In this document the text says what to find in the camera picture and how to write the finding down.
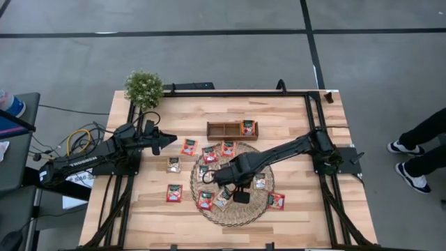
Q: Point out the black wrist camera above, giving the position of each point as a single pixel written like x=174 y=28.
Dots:
x=150 y=127
x=241 y=197

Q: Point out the white blue canister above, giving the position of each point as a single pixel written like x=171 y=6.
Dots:
x=12 y=104

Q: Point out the blue box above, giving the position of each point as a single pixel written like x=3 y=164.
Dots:
x=10 y=127

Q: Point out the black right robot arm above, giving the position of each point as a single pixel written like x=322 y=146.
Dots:
x=278 y=150

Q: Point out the black computer mouse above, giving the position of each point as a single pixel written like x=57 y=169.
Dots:
x=10 y=242

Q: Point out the black clamp lever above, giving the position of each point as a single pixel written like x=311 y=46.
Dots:
x=357 y=158

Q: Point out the person's shoe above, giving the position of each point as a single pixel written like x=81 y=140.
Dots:
x=414 y=179
x=406 y=149

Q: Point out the beige vanilla apple tea packet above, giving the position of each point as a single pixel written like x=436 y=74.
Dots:
x=259 y=182
x=173 y=164
x=222 y=200
x=203 y=173

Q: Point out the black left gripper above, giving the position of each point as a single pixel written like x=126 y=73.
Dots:
x=148 y=141

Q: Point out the small dark bracket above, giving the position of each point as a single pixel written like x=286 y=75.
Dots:
x=328 y=98

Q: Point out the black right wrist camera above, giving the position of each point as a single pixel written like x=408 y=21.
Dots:
x=241 y=197

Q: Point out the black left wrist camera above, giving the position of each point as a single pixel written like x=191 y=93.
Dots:
x=150 y=127

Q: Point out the white paper scrap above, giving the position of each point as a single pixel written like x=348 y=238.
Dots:
x=2 y=150

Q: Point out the person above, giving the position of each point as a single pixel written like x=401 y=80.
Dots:
x=428 y=139

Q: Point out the grey side table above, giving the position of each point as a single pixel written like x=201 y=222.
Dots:
x=17 y=164

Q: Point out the white printed label paper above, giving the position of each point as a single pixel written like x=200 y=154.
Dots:
x=82 y=179

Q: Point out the potted green plant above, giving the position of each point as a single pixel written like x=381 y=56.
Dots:
x=143 y=89

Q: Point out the round woven placemat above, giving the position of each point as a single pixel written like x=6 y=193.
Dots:
x=240 y=214

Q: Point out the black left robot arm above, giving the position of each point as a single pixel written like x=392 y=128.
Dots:
x=87 y=159

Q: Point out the wooden three-compartment tray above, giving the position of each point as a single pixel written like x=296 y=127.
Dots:
x=219 y=130

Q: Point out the flat black device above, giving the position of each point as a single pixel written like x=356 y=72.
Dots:
x=195 y=86

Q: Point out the black arched mount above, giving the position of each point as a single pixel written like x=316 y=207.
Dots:
x=281 y=81

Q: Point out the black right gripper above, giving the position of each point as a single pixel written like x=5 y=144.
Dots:
x=233 y=172

